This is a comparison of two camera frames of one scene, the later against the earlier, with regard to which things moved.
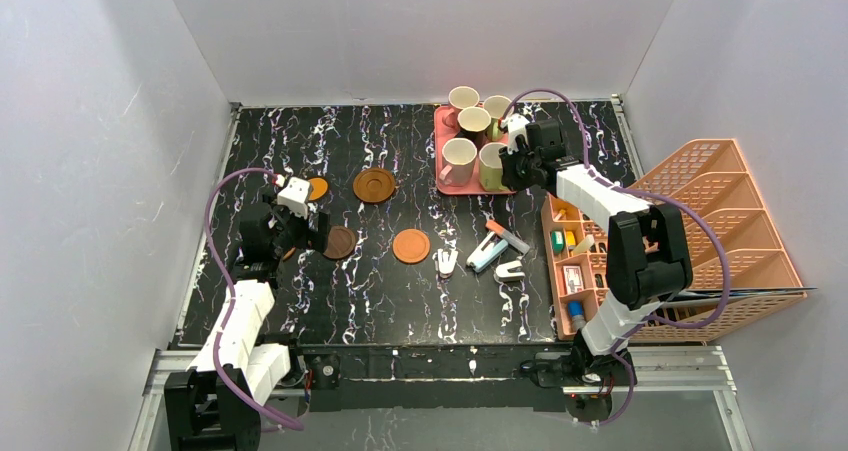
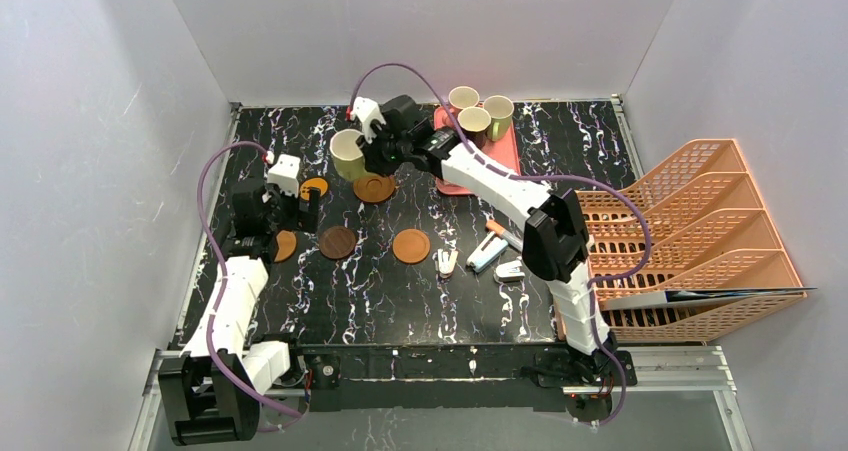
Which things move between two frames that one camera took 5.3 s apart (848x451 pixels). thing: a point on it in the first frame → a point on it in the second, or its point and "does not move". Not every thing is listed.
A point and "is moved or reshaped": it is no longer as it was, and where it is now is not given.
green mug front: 491,172 is moved or reshaped
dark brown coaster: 341,242 does not move
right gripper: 514,167 → 379,148
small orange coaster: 320,188 does not move
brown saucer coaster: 373,185 does not move
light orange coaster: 410,246 does not move
